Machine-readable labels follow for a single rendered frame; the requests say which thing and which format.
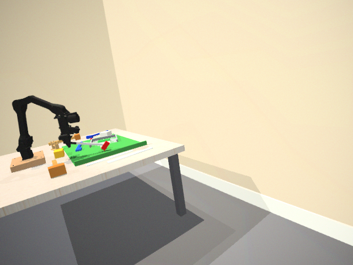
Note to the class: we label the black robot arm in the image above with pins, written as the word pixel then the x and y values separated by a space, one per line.
pixel 62 115

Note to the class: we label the white cube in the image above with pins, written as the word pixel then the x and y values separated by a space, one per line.
pixel 105 133

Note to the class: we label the green flat mat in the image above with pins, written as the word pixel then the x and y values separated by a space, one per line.
pixel 96 150

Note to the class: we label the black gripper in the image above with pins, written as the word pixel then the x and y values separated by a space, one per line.
pixel 64 135

